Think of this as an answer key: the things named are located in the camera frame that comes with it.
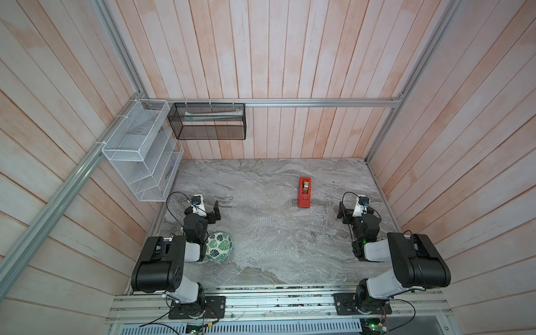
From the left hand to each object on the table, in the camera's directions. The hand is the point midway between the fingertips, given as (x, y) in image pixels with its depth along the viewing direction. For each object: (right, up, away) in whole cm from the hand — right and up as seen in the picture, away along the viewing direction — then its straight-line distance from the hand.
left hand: (207, 203), depth 92 cm
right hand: (+65, +1, 0) cm, 65 cm away
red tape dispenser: (+45, +5, +9) cm, 46 cm away
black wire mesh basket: (-3, +41, +12) cm, 43 cm away
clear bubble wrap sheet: (+28, -12, +1) cm, 30 cm away
